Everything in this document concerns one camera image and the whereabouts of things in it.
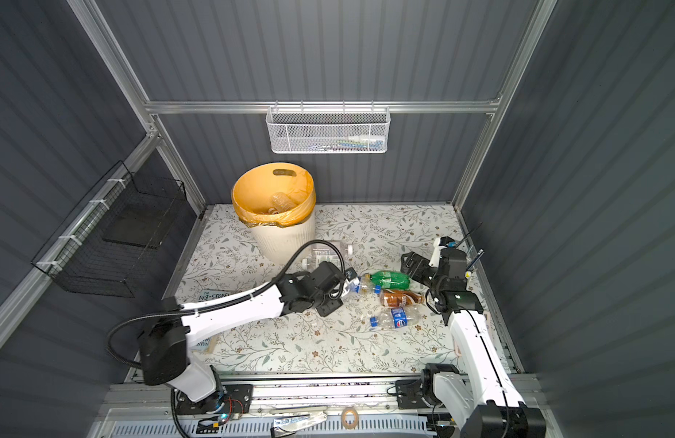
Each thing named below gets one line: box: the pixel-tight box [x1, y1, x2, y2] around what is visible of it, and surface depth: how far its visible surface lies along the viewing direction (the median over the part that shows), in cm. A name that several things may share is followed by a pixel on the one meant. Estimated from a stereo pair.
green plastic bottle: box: [369, 271, 412, 292], surface depth 96 cm
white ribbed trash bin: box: [248, 207, 316, 265], surface depth 91 cm
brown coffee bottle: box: [379, 289, 425, 308], surface depth 89 cm
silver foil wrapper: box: [270, 412, 329, 438], surface depth 70 cm
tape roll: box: [341, 406, 359, 430], surface depth 72 cm
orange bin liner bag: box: [230, 161, 317, 229], surface depth 96 cm
